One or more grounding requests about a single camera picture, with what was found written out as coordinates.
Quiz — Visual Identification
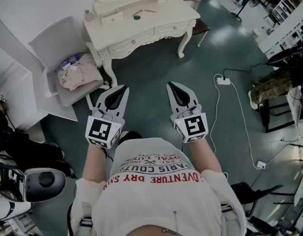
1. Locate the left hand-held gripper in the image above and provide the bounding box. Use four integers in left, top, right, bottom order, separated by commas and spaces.
85, 84, 130, 149

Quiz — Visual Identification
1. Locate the wooden chair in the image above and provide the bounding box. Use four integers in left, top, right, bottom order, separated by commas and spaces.
182, 0, 212, 48

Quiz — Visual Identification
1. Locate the black floor cable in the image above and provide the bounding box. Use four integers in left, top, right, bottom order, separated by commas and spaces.
222, 62, 275, 81

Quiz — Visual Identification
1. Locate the grey harness strap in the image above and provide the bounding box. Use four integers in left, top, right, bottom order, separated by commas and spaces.
79, 201, 93, 236
220, 202, 239, 221

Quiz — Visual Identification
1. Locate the white drawer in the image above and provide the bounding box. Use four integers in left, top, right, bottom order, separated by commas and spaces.
100, 10, 124, 26

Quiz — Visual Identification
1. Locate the person's left forearm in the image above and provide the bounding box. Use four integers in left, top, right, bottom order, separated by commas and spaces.
82, 141, 113, 182

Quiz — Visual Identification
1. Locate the person's white printed shirt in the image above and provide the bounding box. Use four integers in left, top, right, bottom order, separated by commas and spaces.
67, 138, 248, 236

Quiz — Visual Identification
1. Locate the person's right forearm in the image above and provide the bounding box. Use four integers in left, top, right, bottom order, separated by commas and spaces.
188, 138, 223, 175

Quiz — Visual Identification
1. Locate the white cabinet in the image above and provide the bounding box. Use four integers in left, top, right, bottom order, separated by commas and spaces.
0, 13, 79, 132

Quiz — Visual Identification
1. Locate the cream ornate dressing table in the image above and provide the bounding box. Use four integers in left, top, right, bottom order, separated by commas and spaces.
82, 0, 201, 88

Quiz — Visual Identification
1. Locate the person's black shoe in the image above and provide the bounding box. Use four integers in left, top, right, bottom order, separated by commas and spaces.
119, 130, 143, 145

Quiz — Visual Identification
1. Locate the wide dresser drawer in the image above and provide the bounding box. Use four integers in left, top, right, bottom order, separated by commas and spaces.
109, 29, 155, 53
153, 20, 192, 38

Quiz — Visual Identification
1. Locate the white power strip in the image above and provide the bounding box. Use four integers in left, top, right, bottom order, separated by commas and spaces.
216, 77, 232, 86

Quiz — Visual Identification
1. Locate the white power cable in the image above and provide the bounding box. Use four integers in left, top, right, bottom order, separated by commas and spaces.
209, 74, 259, 168

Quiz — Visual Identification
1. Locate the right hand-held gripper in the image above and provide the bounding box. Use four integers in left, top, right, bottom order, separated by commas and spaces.
166, 81, 211, 145

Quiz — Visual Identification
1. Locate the clear plastic water bottle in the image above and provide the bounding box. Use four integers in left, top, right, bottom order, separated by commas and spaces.
60, 55, 81, 70

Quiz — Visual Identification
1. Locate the white chair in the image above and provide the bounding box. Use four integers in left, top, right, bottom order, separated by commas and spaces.
28, 15, 110, 108

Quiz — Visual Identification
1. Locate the pink clothes pile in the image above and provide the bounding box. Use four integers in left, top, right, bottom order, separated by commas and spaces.
58, 53, 104, 91

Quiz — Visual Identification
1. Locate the white shelving unit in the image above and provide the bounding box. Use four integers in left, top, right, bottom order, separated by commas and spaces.
258, 0, 303, 59

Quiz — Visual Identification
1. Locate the white and black robot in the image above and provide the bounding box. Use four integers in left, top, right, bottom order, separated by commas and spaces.
0, 151, 67, 224

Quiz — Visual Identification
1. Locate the black frame table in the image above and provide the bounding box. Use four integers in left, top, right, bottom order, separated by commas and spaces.
260, 92, 296, 134

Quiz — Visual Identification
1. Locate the black round pad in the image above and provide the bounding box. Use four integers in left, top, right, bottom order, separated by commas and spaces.
267, 49, 294, 67

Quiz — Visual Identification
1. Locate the black office chair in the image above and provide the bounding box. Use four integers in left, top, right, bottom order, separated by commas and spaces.
230, 182, 284, 217

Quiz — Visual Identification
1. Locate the black floor stand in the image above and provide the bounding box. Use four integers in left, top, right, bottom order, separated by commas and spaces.
229, 0, 263, 22

